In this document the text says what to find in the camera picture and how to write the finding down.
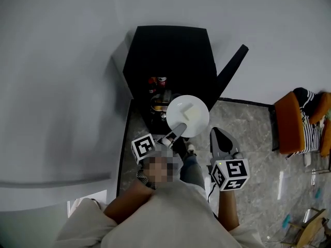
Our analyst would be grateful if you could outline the cream shirt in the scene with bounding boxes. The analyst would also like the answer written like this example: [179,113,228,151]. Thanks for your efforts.
[53,179,265,248]

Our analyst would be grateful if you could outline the braided wristband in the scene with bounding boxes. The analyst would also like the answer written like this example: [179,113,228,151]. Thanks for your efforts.
[136,170,158,191]

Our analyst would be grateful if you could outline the large white plate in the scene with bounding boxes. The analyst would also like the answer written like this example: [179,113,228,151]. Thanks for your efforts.
[165,95,210,138]

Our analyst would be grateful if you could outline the blue jeans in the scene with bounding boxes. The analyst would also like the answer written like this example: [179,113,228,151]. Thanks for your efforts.
[179,154,206,191]

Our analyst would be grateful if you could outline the dark bowl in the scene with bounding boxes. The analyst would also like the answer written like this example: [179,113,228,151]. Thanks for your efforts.
[151,97,169,113]

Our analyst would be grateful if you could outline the black baseboard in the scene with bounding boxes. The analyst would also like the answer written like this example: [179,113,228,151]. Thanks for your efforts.
[219,97,275,109]

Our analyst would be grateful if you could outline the wooden chair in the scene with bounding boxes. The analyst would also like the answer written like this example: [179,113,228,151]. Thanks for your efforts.
[280,208,329,248]

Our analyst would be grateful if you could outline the cream canvas bag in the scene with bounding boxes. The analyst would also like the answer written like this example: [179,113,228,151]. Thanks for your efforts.
[68,197,102,218]

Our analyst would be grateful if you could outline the black-and-white striped garment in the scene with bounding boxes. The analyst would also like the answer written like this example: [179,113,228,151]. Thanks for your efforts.
[285,87,324,160]

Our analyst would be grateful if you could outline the person's left hand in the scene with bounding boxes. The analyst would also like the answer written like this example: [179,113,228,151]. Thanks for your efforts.
[142,156,182,185]

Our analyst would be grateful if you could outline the grey partition panel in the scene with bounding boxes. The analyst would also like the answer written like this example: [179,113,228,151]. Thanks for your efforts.
[0,172,112,248]

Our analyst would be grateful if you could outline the white square block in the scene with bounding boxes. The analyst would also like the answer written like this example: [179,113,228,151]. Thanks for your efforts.
[180,103,203,120]

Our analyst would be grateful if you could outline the teal plastic item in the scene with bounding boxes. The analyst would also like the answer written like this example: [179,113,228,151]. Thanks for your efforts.
[282,213,292,230]

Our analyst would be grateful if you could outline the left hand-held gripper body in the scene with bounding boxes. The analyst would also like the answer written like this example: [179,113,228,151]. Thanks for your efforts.
[131,133,183,165]

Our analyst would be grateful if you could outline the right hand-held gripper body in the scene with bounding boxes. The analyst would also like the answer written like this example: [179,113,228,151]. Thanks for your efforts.
[209,150,250,192]

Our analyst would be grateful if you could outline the black mini fridge cabinet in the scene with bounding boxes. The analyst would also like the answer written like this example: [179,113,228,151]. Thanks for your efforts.
[122,25,249,139]

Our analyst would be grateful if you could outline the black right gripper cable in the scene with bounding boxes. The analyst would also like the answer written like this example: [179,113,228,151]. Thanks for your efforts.
[207,182,219,217]

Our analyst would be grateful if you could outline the person's left forearm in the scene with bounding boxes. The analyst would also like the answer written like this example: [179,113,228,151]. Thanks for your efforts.
[103,181,156,225]

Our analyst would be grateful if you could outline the person's right white sneaker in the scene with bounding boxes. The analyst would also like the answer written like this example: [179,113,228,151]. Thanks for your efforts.
[186,143,198,157]

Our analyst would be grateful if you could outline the orange armchair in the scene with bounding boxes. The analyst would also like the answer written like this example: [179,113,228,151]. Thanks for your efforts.
[273,91,331,159]

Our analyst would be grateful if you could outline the person's right forearm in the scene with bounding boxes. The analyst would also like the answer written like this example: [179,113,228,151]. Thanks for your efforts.
[218,189,240,231]

